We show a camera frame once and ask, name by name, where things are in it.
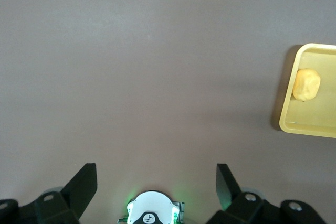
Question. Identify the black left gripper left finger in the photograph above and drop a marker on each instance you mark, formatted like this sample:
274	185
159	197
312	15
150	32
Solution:
76	195

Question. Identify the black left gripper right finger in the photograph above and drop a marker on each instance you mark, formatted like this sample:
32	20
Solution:
228	195

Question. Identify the yellow potato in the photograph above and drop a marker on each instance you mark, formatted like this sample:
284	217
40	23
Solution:
306	85

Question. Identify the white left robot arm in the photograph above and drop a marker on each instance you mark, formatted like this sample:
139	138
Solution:
151	205

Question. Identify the yellow plastic tray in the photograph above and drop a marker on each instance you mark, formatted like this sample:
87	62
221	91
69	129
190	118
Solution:
315	121

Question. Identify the brown table mat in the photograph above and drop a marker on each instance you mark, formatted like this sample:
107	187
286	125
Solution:
131	64

